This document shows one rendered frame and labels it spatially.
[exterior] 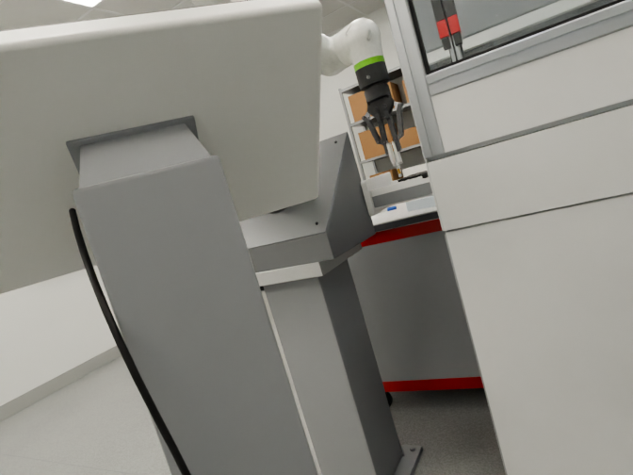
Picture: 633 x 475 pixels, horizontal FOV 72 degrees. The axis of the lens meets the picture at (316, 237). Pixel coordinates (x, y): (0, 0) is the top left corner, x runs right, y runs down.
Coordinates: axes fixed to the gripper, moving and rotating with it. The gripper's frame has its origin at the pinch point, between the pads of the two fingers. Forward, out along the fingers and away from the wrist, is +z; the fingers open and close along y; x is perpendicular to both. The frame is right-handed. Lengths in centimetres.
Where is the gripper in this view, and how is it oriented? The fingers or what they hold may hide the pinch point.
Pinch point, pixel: (394, 153)
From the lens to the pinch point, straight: 136.1
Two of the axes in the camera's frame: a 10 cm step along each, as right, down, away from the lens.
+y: -8.6, 2.1, 4.6
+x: -4.1, 2.3, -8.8
